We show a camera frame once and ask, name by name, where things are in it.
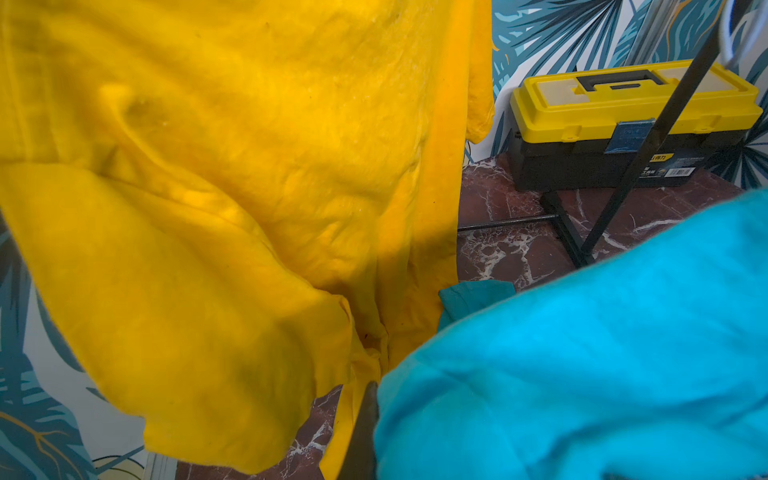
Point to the black clothes rack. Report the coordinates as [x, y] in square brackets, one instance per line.
[539, 38]

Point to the yellow black toolbox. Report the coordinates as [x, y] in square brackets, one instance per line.
[582, 130]

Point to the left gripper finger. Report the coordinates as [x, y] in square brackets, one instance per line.
[360, 461]

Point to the teal blue t-shirt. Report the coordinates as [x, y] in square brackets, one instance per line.
[649, 365]

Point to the yellow t-shirt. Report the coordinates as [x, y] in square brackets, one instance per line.
[232, 208]

